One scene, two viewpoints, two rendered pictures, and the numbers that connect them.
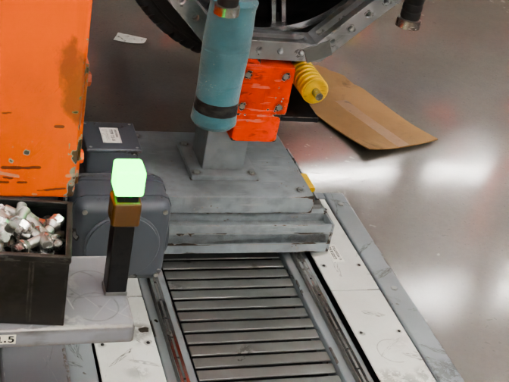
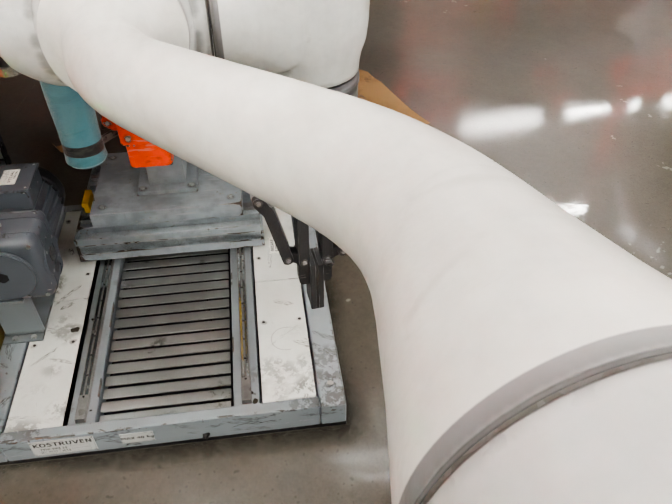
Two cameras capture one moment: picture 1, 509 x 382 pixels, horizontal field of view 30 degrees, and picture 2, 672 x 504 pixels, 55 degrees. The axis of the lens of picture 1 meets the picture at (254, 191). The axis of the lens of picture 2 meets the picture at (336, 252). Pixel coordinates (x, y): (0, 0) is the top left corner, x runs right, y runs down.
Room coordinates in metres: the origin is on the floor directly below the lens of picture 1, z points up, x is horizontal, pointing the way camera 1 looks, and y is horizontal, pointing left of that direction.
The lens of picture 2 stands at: (0.61, -0.72, 1.27)
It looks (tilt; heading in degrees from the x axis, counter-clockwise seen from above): 42 degrees down; 14
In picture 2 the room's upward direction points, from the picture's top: straight up
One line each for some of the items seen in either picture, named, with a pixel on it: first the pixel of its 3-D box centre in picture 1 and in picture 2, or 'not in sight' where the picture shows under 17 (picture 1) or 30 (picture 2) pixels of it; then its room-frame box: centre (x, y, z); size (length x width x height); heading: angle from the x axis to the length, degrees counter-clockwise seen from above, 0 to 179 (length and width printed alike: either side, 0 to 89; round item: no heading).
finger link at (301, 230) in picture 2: not in sight; (301, 220); (1.12, -0.56, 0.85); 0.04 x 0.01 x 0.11; 28
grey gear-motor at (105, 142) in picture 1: (102, 214); (32, 238); (1.60, 0.29, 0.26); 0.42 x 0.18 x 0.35; 22
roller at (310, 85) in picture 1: (297, 66); not in sight; (1.94, -0.04, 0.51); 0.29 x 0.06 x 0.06; 22
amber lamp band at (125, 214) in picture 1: (124, 208); not in sight; (1.11, 0.17, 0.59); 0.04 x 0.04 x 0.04; 22
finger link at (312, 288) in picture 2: not in sight; (311, 279); (1.13, -0.56, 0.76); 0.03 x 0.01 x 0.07; 28
